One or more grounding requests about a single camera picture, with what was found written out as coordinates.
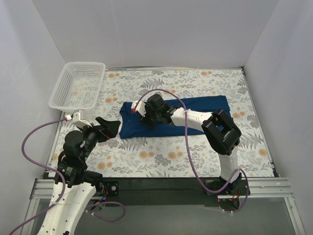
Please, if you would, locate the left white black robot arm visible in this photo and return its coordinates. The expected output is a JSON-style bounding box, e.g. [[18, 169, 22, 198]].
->
[[38, 117, 121, 235]]

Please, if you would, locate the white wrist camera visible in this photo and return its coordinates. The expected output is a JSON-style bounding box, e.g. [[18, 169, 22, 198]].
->
[[65, 109, 92, 128], [131, 100, 146, 117]]

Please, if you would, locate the aluminium frame rail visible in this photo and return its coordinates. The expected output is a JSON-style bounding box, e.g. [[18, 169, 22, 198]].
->
[[30, 177, 293, 199]]

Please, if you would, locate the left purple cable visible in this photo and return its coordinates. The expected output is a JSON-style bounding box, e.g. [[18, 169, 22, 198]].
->
[[9, 116, 126, 235]]

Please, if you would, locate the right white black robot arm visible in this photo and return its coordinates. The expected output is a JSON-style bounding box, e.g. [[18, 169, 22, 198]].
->
[[131, 94, 242, 195]]

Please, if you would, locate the white plastic mesh basket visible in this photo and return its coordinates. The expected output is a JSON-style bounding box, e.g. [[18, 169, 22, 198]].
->
[[48, 62, 106, 114]]

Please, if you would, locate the blue printed t shirt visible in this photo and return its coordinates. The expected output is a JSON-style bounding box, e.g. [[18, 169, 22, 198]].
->
[[119, 95, 231, 139]]

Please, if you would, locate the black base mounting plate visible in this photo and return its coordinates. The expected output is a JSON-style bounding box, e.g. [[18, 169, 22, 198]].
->
[[102, 178, 250, 209]]

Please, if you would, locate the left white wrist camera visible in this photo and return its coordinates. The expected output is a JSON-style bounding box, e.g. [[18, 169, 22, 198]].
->
[[65, 109, 92, 128]]

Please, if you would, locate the floral patterned table mat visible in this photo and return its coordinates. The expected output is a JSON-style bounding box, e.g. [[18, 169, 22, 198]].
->
[[48, 68, 277, 179]]

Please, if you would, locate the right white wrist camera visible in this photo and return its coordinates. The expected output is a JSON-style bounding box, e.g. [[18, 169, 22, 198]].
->
[[131, 100, 146, 117]]

